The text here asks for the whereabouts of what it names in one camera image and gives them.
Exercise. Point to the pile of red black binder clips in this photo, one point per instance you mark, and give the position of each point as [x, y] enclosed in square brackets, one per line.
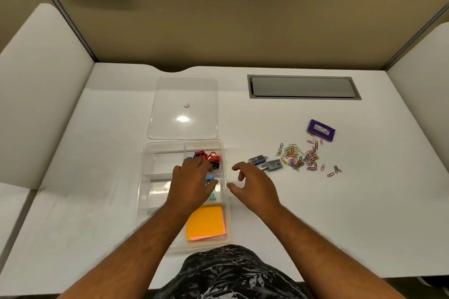
[210, 158]

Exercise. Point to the person's right hand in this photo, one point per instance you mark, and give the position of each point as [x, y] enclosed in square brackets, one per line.
[258, 190]

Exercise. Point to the orange sticky note pad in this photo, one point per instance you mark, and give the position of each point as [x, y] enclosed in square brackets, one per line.
[205, 221]

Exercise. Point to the beige partition panel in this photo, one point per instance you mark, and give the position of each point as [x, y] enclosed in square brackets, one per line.
[245, 25]

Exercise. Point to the clear plastic organizer box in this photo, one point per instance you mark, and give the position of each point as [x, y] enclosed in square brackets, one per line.
[154, 183]

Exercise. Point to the purple staple box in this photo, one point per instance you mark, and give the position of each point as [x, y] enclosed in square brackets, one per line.
[321, 130]

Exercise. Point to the pink sticky note pad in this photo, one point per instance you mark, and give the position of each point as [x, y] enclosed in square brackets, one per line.
[210, 238]

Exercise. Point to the teal sticky tabs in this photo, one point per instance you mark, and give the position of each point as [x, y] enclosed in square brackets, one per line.
[215, 194]

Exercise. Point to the clear plastic lid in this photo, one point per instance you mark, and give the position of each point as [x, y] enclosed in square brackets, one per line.
[182, 99]

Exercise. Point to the black floral garment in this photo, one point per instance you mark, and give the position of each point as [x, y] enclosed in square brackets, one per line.
[228, 274]

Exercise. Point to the pile of coloured paper clips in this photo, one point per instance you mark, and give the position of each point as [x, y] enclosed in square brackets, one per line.
[298, 158]

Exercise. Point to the blue binder clip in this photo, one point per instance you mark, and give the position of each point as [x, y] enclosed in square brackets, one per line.
[210, 178]

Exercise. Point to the white grey staple box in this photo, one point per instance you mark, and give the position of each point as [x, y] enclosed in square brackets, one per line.
[261, 167]

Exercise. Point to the white side divider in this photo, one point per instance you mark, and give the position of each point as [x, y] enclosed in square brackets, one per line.
[424, 99]
[38, 99]

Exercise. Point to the person's right forearm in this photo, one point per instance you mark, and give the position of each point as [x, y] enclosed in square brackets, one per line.
[315, 253]

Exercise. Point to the person's left thumb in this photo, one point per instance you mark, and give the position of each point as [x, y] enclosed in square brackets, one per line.
[212, 187]

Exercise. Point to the blue grey staple box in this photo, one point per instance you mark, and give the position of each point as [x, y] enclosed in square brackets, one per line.
[258, 159]

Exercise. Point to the person's right thumb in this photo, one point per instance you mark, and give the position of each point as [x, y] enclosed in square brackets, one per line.
[234, 190]

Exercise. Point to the dark paper clip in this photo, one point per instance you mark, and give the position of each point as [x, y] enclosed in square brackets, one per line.
[337, 169]

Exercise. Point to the person's left hand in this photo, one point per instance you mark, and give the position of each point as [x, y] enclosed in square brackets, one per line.
[187, 186]

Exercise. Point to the person's left forearm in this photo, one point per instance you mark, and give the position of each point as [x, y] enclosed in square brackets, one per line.
[140, 253]

